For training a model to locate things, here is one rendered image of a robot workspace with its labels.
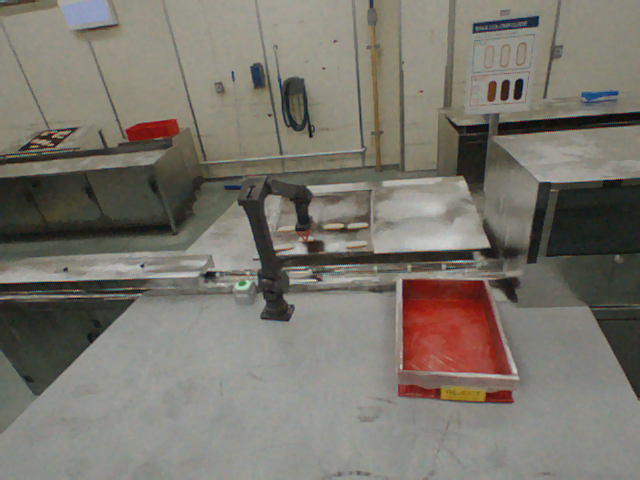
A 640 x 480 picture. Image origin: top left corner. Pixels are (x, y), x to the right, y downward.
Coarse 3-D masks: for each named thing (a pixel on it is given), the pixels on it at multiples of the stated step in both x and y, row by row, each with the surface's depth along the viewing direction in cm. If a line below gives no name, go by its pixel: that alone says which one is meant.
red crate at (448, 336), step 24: (408, 312) 142; (432, 312) 140; (456, 312) 139; (480, 312) 137; (408, 336) 131; (432, 336) 130; (456, 336) 129; (480, 336) 127; (408, 360) 122; (432, 360) 121; (456, 360) 120; (480, 360) 119
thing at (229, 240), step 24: (480, 192) 227; (240, 216) 235; (480, 216) 201; (216, 240) 211; (240, 240) 208; (216, 264) 188; (240, 264) 186; (288, 264) 181; (312, 264) 179; (336, 264) 176; (360, 264) 174; (504, 288) 148
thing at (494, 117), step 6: (504, 12) 181; (492, 114) 204; (498, 114) 204; (492, 120) 206; (492, 126) 207; (492, 132) 209; (486, 156) 219; (486, 162) 219; (486, 168) 220; (486, 174) 221; (486, 180) 223
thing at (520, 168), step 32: (608, 128) 151; (512, 160) 135; (544, 160) 128; (576, 160) 125; (608, 160) 122; (512, 192) 137; (544, 192) 168; (512, 224) 138; (544, 224) 120; (512, 256) 140; (544, 256) 126; (576, 256) 125; (608, 256) 123; (544, 288) 132; (576, 288) 131; (608, 288) 130
